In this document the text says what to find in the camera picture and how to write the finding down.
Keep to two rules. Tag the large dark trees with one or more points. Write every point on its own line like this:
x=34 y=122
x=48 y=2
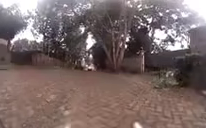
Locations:
x=116 y=50

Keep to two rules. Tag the red brick road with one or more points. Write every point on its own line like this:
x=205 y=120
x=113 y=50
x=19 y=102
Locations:
x=91 y=96

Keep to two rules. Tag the pale wooden plank fence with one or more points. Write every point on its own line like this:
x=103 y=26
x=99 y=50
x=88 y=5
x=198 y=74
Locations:
x=47 y=60

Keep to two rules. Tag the green bush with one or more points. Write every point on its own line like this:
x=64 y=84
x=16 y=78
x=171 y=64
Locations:
x=167 y=79

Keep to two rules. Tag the robot's own part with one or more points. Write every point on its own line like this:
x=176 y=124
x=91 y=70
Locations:
x=68 y=126
x=137 y=125

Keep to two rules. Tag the dark fence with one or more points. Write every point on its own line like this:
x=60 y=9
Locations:
x=21 y=58

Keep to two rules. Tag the building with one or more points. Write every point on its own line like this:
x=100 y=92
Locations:
x=202 y=40

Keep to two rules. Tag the dark tree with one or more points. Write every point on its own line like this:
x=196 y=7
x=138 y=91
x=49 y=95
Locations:
x=6 y=23

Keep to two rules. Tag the pale post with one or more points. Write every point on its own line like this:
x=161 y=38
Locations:
x=142 y=61

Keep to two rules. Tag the dark boundary wall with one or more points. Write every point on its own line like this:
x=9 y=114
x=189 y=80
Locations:
x=164 y=60

